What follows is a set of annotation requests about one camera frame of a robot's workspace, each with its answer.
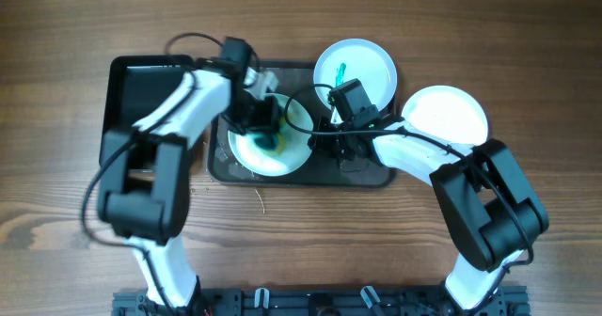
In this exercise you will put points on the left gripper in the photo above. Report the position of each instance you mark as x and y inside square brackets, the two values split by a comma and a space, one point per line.
[262, 120]

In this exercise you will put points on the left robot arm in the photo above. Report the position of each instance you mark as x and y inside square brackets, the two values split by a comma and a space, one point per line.
[158, 107]

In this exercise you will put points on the black water basin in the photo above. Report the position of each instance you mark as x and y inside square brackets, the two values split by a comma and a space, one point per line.
[137, 85]

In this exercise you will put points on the green yellow sponge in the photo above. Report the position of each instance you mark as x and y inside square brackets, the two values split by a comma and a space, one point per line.
[274, 138]

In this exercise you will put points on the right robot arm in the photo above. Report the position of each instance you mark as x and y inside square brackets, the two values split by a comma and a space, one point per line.
[492, 213]

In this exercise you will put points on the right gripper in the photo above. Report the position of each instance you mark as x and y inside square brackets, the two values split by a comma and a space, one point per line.
[320, 142]

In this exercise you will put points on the white plate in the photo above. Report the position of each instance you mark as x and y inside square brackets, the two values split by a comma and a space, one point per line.
[296, 153]
[449, 113]

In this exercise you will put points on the dark serving tray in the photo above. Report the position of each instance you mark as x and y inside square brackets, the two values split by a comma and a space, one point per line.
[318, 171]

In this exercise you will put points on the pale blue plate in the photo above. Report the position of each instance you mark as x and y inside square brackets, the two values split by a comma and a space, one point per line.
[359, 59]

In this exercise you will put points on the white plate front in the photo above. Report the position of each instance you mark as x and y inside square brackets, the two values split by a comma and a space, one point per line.
[296, 153]

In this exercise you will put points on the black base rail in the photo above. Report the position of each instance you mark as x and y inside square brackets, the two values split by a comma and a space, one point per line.
[415, 300]

